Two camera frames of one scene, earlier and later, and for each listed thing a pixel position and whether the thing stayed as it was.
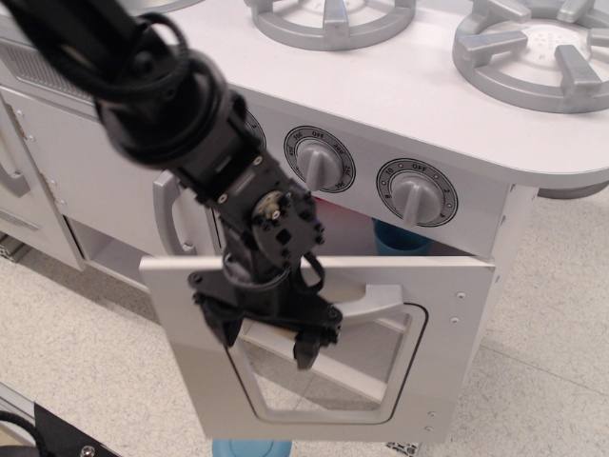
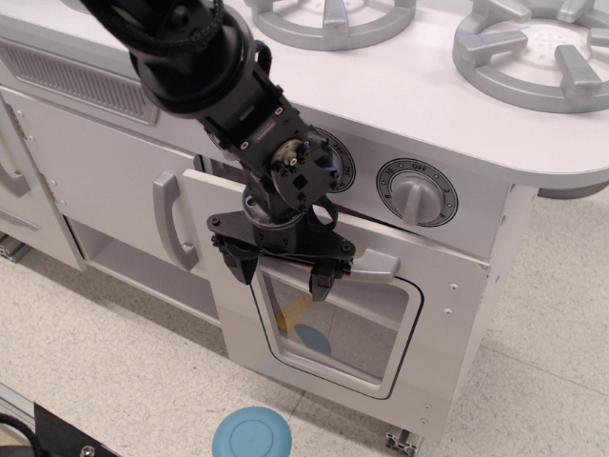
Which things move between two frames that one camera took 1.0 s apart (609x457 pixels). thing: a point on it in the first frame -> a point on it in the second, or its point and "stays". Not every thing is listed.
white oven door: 212,395 -> 395,335
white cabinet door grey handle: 100,184 stays
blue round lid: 252,447 stays
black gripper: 271,292 -> 273,226
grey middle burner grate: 336,34 stays
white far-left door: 29,212 stays
